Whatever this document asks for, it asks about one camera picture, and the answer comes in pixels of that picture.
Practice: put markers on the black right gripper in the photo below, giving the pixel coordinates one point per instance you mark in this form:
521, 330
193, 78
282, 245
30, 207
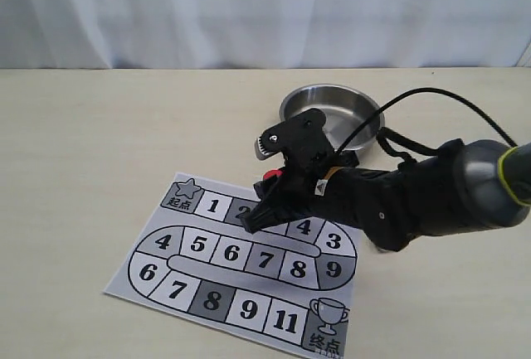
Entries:
297, 195

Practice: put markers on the red cylinder game piece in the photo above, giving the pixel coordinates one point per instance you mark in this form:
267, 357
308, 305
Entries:
272, 175

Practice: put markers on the stainless steel round bowl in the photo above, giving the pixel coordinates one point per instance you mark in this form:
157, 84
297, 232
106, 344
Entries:
345, 108

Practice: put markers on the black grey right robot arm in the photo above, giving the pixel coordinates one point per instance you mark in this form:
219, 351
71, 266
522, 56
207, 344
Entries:
464, 188

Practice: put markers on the printed paper game board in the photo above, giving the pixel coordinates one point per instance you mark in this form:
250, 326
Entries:
289, 287

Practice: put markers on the white curtain backdrop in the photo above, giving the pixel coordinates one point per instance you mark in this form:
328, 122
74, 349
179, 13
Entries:
266, 34

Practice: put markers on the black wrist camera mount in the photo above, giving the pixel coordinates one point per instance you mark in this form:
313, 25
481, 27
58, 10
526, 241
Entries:
300, 139

